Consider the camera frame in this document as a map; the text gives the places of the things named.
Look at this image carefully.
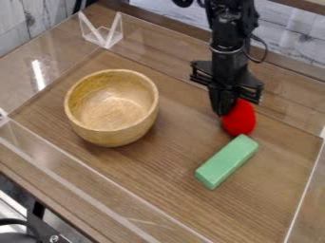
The green rectangular block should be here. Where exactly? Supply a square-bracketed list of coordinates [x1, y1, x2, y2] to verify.
[195, 135, 259, 190]

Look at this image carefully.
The clear acrylic tray wall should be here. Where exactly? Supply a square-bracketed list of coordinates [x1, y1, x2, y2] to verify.
[0, 109, 212, 243]

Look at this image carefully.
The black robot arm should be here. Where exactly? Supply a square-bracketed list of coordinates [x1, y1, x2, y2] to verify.
[171, 0, 267, 117]

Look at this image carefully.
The black table leg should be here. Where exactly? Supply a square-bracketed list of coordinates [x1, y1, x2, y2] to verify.
[32, 201, 45, 219]

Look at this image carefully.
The red plush strawberry toy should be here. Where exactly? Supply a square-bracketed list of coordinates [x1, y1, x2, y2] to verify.
[220, 99, 256, 136]

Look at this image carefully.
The black cable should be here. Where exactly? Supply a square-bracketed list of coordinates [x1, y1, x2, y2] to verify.
[0, 217, 38, 243]

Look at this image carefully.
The light wooden bowl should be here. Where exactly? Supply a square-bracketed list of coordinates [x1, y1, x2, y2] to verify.
[63, 69, 159, 147]

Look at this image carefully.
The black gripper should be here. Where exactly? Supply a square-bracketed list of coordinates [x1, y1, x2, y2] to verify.
[190, 45, 263, 116]

